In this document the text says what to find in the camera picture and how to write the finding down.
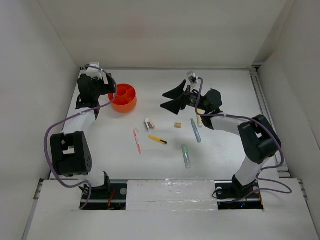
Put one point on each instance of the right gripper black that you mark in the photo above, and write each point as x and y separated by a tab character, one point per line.
174	106

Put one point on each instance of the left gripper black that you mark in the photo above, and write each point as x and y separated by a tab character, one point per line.
106	88

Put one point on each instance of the pink highlighter pen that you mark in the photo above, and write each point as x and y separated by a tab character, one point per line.
135	133

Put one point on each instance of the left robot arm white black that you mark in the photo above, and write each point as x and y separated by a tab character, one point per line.
70	151

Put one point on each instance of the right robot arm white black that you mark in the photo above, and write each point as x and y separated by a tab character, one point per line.
259	140

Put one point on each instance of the small tan eraser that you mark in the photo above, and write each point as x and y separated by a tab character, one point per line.
178	125

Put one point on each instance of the yellow capped marker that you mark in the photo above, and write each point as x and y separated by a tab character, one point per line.
199	121

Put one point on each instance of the pink white mini stapler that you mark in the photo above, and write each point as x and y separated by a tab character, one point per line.
149	124

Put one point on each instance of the orange round divided container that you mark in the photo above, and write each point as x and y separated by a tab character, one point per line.
126	98

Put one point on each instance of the yellow utility knife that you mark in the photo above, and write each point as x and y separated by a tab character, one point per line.
159	140

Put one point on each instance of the blue pen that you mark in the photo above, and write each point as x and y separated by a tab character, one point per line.
195	130

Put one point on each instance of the green capped marker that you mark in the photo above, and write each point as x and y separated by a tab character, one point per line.
186	157

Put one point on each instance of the white foam block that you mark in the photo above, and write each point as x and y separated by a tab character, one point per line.
171	195

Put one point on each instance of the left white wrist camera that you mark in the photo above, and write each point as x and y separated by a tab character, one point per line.
93	70

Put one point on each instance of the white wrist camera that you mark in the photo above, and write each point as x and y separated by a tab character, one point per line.
192	77
93	70

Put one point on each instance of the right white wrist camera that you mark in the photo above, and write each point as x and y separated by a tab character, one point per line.
192	77

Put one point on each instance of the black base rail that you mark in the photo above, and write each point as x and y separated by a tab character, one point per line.
109	197

